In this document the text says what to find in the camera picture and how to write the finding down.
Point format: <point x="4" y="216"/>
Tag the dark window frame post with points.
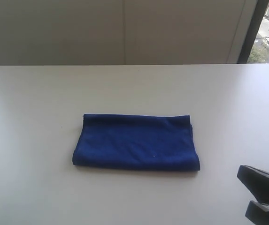
<point x="252" y="31"/>

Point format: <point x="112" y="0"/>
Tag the blue towel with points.
<point x="137" y="142"/>

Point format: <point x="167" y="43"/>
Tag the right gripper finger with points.
<point x="258" y="213"/>
<point x="256" y="181"/>

